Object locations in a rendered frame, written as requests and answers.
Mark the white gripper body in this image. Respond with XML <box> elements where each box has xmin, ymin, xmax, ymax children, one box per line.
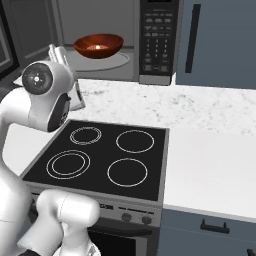
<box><xmin>48</xmin><ymin>44</ymin><xmax>87</xmax><ymax>112</ymax></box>

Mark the red-brown bowl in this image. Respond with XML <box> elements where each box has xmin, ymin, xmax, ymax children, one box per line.
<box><xmin>73</xmin><ymin>33</ymin><xmax>125</xmax><ymax>60</ymax></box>

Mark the grey microwave door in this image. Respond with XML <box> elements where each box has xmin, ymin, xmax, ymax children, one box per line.
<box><xmin>0</xmin><ymin>0</ymin><xmax>63</xmax><ymax>88</ymax></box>

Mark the grey microwave oven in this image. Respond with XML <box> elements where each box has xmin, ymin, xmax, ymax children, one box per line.
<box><xmin>54</xmin><ymin>0</ymin><xmax>184</xmax><ymax>87</ymax></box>

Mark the dark oven door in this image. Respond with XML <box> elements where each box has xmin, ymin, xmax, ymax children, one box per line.
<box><xmin>87</xmin><ymin>229</ymin><xmax>160</xmax><ymax>256</ymax></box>

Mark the blue-grey low cupboard door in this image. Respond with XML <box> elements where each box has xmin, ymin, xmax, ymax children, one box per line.
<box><xmin>156</xmin><ymin>226</ymin><xmax>256</xmax><ymax>256</ymax></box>

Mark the grey round turntable plate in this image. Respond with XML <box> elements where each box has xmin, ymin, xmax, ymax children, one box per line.
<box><xmin>64</xmin><ymin>49</ymin><xmax>131</xmax><ymax>73</ymax></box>

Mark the silver stove with black hob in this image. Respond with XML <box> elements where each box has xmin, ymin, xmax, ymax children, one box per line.
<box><xmin>21</xmin><ymin>118</ymin><xmax>171</xmax><ymax>256</ymax></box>

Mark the blue-grey drawer front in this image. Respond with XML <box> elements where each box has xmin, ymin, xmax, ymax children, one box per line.
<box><xmin>160</xmin><ymin>208</ymin><xmax>256</xmax><ymax>243</ymax></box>

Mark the long dark cupboard handle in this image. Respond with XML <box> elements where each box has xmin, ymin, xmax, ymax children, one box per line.
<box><xmin>184</xmin><ymin>3</ymin><xmax>202</xmax><ymax>74</ymax></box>

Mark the dark oven door handle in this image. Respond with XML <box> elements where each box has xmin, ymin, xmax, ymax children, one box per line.
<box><xmin>89</xmin><ymin>221</ymin><xmax>158</xmax><ymax>238</ymax></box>

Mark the black drawer handle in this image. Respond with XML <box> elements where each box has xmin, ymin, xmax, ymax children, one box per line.
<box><xmin>199</xmin><ymin>219</ymin><xmax>231</xmax><ymax>235</ymax></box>

